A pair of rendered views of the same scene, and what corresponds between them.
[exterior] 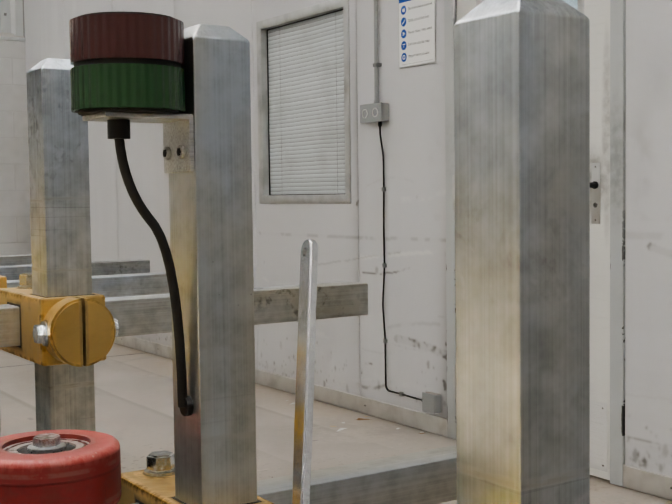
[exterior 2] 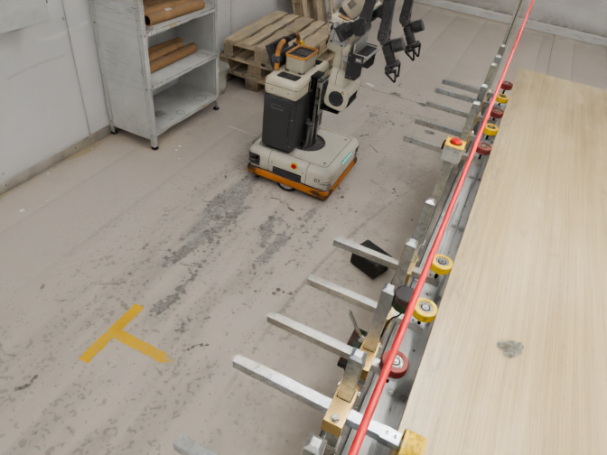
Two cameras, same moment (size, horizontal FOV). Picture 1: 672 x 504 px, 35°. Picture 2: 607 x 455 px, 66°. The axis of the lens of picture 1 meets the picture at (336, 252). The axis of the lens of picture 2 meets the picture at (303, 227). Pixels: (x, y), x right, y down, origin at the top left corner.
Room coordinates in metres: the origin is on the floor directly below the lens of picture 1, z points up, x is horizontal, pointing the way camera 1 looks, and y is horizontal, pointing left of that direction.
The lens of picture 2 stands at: (1.33, 0.64, 2.05)
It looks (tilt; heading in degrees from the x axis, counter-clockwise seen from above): 40 degrees down; 234
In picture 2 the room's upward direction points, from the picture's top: 8 degrees clockwise
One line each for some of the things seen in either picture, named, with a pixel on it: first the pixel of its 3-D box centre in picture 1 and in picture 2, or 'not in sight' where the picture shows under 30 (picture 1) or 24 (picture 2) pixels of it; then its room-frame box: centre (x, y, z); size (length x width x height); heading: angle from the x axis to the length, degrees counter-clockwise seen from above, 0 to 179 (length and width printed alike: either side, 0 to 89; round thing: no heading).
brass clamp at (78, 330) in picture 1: (53, 324); (340, 405); (0.83, 0.22, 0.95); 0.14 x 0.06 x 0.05; 34
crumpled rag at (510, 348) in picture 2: not in sight; (512, 347); (0.23, 0.29, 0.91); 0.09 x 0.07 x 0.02; 158
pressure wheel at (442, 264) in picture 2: not in sight; (438, 271); (0.15, -0.09, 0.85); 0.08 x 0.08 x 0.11
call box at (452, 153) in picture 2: not in sight; (452, 151); (-0.03, -0.35, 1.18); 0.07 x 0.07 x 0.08; 34
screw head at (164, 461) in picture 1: (160, 462); not in sight; (0.66, 0.11, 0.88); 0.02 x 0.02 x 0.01
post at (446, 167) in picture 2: not in sight; (433, 204); (-0.04, -0.35, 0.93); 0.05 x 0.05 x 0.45; 34
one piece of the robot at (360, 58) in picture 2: not in sight; (360, 57); (-0.60, -1.67, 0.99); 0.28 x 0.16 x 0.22; 34
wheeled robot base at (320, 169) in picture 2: not in sight; (304, 154); (-0.44, -1.91, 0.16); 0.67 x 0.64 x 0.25; 124
